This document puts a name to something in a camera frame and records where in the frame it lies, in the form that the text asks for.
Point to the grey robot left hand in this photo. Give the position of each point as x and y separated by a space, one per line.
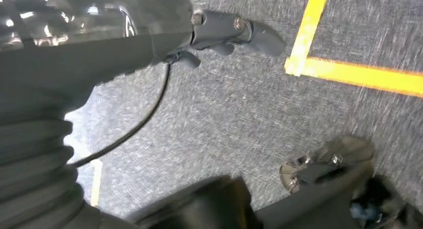
82 49

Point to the yellow floor tape marking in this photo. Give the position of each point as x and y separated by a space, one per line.
307 29

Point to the robot left arm ribbed sleeve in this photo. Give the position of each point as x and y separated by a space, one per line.
33 161

